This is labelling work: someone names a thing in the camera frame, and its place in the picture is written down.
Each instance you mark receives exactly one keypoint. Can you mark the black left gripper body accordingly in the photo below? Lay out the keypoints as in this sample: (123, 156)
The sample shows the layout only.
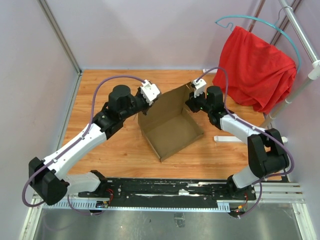
(138, 104)

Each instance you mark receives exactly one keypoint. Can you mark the white metal clothes rack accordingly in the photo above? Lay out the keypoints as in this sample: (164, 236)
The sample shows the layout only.
(290, 18)

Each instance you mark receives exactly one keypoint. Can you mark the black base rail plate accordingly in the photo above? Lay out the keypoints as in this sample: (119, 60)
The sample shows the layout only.
(170, 193)

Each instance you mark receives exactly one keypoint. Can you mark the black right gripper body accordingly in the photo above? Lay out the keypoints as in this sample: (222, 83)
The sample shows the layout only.
(199, 103)

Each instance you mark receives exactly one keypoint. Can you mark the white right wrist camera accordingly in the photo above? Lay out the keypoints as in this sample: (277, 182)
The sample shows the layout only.
(199, 86)

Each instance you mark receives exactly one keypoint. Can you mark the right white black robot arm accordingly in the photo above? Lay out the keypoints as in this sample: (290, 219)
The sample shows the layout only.
(266, 153)

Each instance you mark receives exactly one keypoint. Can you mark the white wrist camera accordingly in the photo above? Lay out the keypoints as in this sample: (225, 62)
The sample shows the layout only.
(199, 86)
(150, 92)

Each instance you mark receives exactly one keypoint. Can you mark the teal clothes hanger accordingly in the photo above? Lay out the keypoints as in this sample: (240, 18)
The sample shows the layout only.
(231, 26)

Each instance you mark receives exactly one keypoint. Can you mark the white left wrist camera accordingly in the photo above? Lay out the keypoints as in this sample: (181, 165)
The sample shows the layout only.
(150, 92)

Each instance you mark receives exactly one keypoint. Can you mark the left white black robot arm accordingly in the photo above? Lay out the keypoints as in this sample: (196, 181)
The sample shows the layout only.
(49, 178)

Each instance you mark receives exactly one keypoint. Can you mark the red cloth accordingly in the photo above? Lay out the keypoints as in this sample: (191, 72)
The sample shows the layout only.
(253, 72)

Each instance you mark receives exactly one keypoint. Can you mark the brown cardboard box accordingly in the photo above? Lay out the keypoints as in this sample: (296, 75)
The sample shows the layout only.
(168, 126)

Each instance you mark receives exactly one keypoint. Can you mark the grey slotted cable duct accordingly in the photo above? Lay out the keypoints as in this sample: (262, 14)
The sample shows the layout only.
(82, 204)

